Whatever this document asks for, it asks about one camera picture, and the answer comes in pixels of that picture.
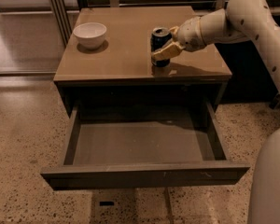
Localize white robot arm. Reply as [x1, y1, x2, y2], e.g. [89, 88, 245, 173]
[151, 0, 280, 224]

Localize grey drawer cabinet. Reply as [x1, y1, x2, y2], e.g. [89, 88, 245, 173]
[54, 7, 231, 112]

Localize white ceramic bowl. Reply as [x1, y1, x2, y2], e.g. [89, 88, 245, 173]
[73, 22, 107, 49]

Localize open grey top drawer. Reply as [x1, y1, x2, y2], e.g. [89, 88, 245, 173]
[41, 102, 249, 190]

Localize dark pepsi can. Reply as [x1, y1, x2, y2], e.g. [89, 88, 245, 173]
[150, 27, 172, 67]

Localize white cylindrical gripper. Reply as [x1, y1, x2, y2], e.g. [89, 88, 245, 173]
[151, 17, 206, 61]

